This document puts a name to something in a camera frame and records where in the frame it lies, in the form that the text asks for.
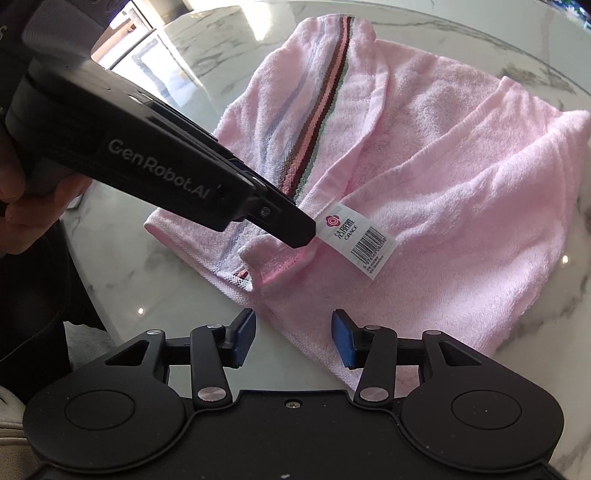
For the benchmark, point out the beige seat cushion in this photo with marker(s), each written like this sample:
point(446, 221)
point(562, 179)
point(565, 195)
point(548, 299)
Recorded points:
point(92, 344)

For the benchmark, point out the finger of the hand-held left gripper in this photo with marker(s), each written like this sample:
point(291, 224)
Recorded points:
point(288, 221)

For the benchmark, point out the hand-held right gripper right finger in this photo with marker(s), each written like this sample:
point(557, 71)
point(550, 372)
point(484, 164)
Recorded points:
point(344, 339)

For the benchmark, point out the pink towel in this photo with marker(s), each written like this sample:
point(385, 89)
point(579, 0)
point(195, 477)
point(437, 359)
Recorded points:
point(438, 184)

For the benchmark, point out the person's grey top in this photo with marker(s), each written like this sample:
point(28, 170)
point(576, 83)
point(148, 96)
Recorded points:
point(55, 27)

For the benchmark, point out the person's black pants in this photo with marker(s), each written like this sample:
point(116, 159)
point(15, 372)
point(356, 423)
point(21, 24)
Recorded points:
point(37, 300)

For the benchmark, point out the person's left hand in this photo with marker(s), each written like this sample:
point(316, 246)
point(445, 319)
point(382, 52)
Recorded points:
point(37, 203)

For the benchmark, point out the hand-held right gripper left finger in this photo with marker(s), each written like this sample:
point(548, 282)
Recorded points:
point(244, 339)

